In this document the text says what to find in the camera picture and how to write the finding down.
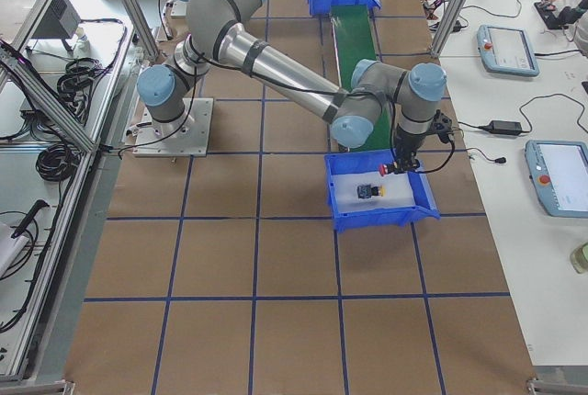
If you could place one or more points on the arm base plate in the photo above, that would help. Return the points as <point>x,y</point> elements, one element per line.
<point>184,136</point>

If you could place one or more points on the green conveyor belt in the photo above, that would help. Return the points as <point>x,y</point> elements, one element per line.
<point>356,41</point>

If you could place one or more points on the teach pendant far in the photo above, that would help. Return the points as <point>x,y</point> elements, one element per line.
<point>507,51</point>

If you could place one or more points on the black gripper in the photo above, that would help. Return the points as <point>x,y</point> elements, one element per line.
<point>405,144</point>

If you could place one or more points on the yellow push button switch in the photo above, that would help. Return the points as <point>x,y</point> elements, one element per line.
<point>367,191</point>

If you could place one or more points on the blue right plastic bin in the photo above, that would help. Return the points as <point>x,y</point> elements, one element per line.
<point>361,162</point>

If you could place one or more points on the aluminium frame post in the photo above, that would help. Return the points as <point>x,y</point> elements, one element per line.
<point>446,26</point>

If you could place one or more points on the teach pendant near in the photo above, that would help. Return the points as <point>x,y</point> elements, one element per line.
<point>558,172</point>

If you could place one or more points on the red push button switch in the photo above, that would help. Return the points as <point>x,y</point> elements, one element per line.
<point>391,169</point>

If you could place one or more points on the black power adapter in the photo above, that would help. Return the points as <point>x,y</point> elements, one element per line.
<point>505,127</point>

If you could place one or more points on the teach pendant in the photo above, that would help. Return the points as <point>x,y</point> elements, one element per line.
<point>558,172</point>
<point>507,51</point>

